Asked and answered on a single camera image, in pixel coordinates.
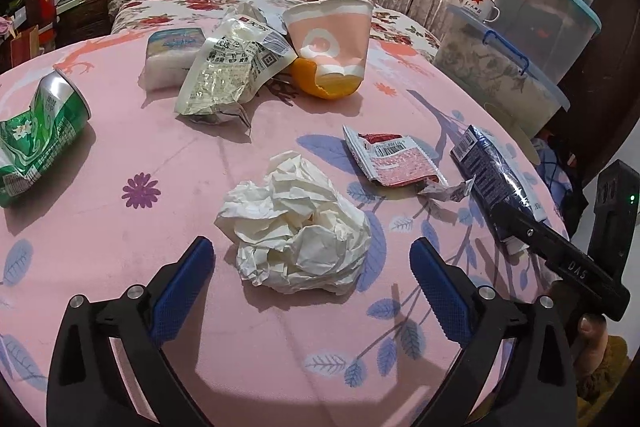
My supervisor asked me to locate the small crumpled foil scrap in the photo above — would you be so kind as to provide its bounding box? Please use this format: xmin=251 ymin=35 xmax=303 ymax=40
xmin=417 ymin=177 xmax=476 ymax=208

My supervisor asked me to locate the bed with floral quilt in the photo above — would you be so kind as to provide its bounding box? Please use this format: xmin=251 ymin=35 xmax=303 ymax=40
xmin=111 ymin=0 xmax=441 ymax=60

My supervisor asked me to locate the white enamel mug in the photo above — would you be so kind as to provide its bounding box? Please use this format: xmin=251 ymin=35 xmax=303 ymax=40
xmin=457 ymin=0 xmax=501 ymax=24

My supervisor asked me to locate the storage box with blue handle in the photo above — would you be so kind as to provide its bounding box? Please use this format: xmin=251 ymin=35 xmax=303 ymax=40
xmin=432 ymin=4 xmax=571 ymax=138

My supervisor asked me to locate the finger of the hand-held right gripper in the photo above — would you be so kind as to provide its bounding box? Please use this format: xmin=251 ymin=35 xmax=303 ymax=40
xmin=492 ymin=199 xmax=631 ymax=323

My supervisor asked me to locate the crushed green can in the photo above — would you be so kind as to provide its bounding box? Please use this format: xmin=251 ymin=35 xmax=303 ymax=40
xmin=0 ymin=68 xmax=92 ymax=208

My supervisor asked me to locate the brown paper bag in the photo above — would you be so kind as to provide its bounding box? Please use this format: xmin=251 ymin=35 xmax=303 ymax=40
xmin=10 ymin=27 xmax=42 ymax=68

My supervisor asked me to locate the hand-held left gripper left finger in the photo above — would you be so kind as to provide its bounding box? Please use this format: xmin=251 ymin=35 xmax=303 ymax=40
xmin=47 ymin=235 xmax=216 ymax=427

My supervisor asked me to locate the red and white sachet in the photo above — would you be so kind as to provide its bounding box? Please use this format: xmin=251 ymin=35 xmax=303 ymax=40
xmin=342 ymin=125 xmax=450 ymax=188

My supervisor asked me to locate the orange peel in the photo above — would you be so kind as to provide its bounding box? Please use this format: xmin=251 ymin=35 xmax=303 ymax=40
xmin=290 ymin=57 xmax=363 ymax=100

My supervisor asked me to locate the dark blue packet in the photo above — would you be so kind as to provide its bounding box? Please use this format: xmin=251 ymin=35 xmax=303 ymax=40
xmin=450 ymin=125 xmax=551 ymax=255

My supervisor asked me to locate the purple cloth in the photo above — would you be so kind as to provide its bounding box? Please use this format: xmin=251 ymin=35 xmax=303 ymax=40
xmin=542 ymin=147 xmax=578 ymax=212

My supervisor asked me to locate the white tissue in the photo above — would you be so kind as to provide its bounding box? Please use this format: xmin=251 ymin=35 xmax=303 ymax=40
xmin=215 ymin=151 xmax=373 ymax=295

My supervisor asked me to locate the clear storage box teal rim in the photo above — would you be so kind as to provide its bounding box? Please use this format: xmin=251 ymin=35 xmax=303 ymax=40
xmin=492 ymin=0 xmax=603 ymax=82

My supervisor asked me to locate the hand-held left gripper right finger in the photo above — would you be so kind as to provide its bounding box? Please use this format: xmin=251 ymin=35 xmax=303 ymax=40
xmin=409 ymin=237 xmax=581 ymax=427

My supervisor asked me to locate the clear printed plastic wrapper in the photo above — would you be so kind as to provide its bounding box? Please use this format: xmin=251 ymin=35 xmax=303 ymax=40
xmin=175 ymin=4 xmax=297 ymax=128

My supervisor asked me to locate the white tissue pack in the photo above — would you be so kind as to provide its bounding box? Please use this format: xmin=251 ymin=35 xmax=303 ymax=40
xmin=141 ymin=28 xmax=206 ymax=90

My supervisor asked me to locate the person's right hand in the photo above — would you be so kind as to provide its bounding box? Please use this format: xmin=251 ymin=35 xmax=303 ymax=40
xmin=575 ymin=314 xmax=608 ymax=360

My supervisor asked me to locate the pink paper cup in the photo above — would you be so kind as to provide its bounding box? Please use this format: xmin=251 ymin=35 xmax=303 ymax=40
xmin=282 ymin=0 xmax=373 ymax=80

